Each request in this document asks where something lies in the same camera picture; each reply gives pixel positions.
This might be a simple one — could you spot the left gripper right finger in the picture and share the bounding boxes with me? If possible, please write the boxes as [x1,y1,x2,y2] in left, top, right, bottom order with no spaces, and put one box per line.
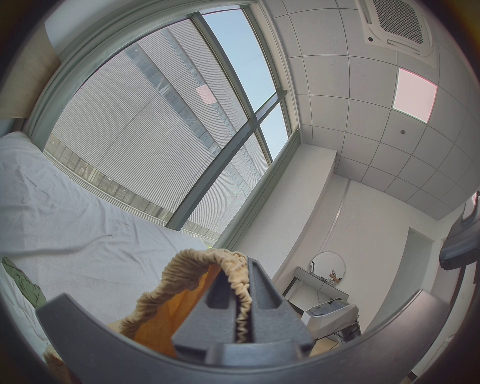
[247,257,315,361]

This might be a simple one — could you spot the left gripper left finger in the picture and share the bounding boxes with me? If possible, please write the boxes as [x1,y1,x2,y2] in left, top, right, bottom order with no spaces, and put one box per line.
[172,269,238,364]

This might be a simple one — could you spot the tan shorts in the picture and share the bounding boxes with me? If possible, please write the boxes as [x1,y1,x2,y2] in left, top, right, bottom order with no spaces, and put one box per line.
[43,248,253,376]

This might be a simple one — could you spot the bed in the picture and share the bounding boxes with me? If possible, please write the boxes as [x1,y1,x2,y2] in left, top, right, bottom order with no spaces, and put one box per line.
[0,35,216,376]

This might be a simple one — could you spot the white dressing table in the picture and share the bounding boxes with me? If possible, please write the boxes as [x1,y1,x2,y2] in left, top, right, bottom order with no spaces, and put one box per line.
[283,265,350,304]

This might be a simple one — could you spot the round mirror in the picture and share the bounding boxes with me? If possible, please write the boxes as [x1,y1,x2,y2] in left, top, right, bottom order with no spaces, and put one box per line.
[311,251,346,282]

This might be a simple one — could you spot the green garment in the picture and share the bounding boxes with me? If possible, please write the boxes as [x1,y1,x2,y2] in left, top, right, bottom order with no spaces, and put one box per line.
[1,256,46,314]

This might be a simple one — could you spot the window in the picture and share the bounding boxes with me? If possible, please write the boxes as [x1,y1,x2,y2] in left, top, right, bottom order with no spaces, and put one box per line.
[22,5,301,248]

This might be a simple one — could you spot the ceiling light panel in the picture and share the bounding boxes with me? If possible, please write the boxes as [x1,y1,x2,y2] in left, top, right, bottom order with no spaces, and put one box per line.
[392,67,439,123]

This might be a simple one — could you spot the ceiling air conditioner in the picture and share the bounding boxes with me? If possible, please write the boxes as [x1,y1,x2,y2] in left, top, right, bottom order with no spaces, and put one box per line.
[356,0,440,69]

